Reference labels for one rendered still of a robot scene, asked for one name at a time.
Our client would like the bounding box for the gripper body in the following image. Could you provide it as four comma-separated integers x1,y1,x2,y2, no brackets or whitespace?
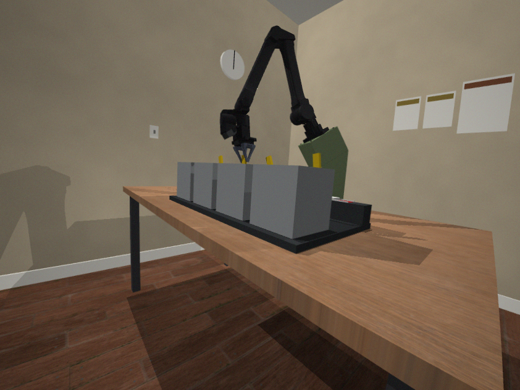
232,127,256,147

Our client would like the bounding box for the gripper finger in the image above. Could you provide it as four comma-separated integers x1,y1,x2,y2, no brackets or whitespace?
233,146,242,163
241,143,256,162

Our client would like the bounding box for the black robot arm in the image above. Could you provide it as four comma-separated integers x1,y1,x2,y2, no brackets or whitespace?
220,25,329,143

